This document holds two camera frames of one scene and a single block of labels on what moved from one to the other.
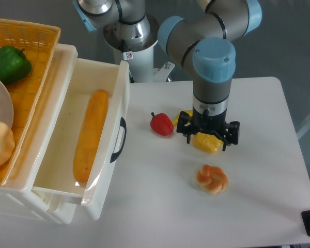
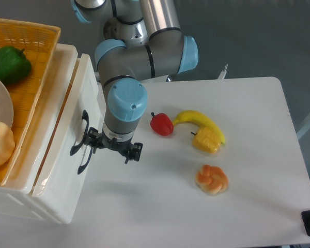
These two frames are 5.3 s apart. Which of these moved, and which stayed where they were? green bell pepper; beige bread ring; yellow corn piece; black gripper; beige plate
Moved: black gripper
Stayed: green bell pepper; yellow corn piece; beige plate; beige bread ring
